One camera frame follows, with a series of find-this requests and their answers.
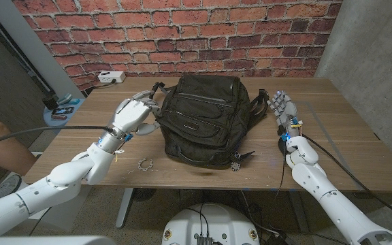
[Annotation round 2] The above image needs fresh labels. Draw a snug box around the white power strip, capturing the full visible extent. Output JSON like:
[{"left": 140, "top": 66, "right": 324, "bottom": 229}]
[{"left": 97, "top": 70, "right": 127, "bottom": 84}]

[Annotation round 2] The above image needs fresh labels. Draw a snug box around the white table leg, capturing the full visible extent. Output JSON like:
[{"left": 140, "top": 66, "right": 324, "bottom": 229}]
[{"left": 115, "top": 187, "right": 134, "bottom": 229}]

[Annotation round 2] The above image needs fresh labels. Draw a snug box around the person bare leg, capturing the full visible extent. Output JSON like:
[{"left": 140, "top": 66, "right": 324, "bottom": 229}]
[{"left": 0, "top": 114, "right": 37, "bottom": 176}]

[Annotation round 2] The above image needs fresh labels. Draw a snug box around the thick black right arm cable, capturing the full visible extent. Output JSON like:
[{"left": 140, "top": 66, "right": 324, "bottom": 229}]
[{"left": 301, "top": 133, "right": 392, "bottom": 222}]

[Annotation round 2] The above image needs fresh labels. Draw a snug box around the grey toothed metal ring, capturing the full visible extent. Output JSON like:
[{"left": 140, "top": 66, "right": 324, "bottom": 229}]
[{"left": 138, "top": 158, "right": 154, "bottom": 172}]

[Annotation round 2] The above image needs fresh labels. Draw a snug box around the red brick printed backdrop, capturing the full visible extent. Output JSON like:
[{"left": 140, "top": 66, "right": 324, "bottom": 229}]
[{"left": 12, "top": 0, "right": 343, "bottom": 91}]

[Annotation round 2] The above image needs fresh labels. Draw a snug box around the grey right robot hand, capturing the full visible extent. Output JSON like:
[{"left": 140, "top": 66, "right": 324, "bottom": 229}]
[{"left": 266, "top": 89, "right": 301, "bottom": 128}]

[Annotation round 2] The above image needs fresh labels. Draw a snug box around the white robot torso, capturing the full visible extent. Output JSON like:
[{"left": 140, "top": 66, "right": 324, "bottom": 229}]
[{"left": 161, "top": 203, "right": 261, "bottom": 245}]

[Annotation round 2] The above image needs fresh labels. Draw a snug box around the grey table leg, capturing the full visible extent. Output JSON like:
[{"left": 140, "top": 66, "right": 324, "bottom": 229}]
[{"left": 287, "top": 191, "right": 311, "bottom": 235}]

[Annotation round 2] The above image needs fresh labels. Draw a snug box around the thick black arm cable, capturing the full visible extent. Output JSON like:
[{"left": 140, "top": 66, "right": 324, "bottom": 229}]
[
  {"left": 301, "top": 133, "right": 392, "bottom": 222},
  {"left": 0, "top": 125, "right": 115, "bottom": 150}
]

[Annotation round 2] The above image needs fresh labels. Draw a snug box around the grey black sneaker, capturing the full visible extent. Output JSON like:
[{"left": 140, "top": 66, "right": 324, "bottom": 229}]
[{"left": 0, "top": 174, "right": 22, "bottom": 208}]

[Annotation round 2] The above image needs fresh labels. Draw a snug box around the teal grey case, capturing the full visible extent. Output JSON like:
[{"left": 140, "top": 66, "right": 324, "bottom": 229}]
[{"left": 56, "top": 93, "right": 74, "bottom": 105}]

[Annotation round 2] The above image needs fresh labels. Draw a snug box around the blue round stool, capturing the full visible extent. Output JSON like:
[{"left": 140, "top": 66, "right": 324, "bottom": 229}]
[{"left": 42, "top": 98, "right": 86, "bottom": 133}]

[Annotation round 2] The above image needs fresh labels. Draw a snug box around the black smartphone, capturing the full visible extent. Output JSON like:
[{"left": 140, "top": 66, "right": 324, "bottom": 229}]
[{"left": 51, "top": 106, "right": 75, "bottom": 116}]

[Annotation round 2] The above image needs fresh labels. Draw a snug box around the small black box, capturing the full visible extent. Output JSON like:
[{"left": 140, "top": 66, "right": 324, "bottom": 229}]
[{"left": 42, "top": 96, "right": 59, "bottom": 110}]

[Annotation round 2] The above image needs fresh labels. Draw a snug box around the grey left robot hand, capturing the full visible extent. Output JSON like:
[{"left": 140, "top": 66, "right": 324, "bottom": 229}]
[{"left": 109, "top": 90, "right": 163, "bottom": 137}]

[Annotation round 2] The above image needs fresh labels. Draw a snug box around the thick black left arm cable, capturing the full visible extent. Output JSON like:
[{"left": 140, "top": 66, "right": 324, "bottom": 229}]
[{"left": 0, "top": 125, "right": 115, "bottom": 150}]

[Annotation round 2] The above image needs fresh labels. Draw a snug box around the black fabric backpack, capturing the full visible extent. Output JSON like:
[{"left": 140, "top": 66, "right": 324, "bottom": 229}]
[{"left": 149, "top": 73, "right": 271, "bottom": 168}]

